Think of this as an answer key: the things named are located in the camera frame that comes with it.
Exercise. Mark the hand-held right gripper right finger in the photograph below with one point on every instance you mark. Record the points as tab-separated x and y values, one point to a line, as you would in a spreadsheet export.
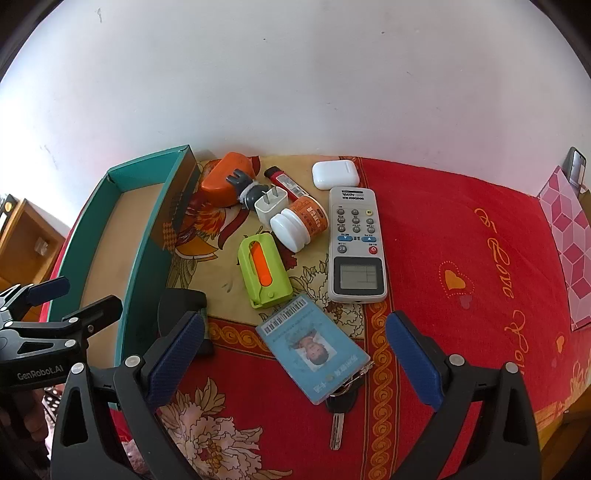
413	364

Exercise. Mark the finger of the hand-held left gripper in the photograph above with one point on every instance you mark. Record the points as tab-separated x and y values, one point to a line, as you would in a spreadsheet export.
99	310
48	288

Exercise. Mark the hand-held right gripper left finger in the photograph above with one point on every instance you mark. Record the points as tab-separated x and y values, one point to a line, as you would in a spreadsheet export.
178	355

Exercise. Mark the black bubble level tool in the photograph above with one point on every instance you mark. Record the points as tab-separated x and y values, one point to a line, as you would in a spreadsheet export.
180	300

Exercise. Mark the teal cardboard box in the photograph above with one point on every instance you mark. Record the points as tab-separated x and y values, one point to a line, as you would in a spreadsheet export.
143	258

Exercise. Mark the black car key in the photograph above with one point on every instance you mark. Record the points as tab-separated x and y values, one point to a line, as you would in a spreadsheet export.
340	404

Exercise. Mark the blue card holder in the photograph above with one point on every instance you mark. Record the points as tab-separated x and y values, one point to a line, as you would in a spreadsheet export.
309	355

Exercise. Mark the white remote control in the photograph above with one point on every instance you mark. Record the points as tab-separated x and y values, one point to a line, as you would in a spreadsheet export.
355	258

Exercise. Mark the green utility knife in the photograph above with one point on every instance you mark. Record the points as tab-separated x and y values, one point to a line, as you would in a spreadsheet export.
272	272

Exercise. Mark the orange bottle with white cap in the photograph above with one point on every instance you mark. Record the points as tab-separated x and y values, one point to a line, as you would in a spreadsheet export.
295	226

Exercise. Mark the white charger plug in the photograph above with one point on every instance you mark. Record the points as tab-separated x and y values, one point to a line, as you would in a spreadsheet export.
270	205

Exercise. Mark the red lighter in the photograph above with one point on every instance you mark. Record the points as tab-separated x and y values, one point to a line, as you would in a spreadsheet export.
284	181

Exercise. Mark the white earbuds case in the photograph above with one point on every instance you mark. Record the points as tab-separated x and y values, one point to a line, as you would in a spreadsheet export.
334	174

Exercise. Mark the black white dotted cloth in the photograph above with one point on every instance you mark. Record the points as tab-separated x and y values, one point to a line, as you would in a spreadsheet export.
51	399

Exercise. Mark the small grey block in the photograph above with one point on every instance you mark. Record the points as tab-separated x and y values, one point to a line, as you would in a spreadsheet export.
41	247

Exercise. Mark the wooden cabinet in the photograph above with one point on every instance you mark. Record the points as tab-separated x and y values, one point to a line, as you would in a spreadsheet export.
23	244

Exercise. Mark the pink fuzzy rug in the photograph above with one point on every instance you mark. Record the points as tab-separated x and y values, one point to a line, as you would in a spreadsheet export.
134	456

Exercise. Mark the red floral printed cloth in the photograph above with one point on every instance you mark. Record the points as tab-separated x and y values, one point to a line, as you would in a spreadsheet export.
438	221

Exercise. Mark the orange plastic tool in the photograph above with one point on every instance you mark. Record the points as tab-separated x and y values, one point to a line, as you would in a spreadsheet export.
226	180

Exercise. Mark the pink diamond patterned bag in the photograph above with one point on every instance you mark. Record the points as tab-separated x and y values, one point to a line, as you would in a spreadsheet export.
568	240

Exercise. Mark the grey rectangular device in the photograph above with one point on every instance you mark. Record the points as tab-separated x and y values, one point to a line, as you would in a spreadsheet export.
577	168

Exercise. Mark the yellow wooden furniture frame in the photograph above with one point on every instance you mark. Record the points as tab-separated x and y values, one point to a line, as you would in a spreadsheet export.
563	420

